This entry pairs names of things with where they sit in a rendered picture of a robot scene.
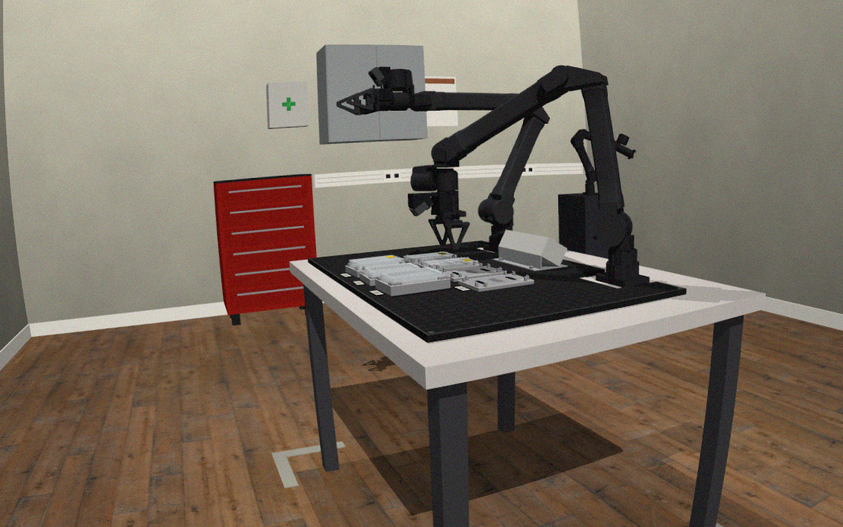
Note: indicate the white operator panel with coloured keys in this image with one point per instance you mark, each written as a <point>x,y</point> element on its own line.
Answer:
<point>530,251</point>

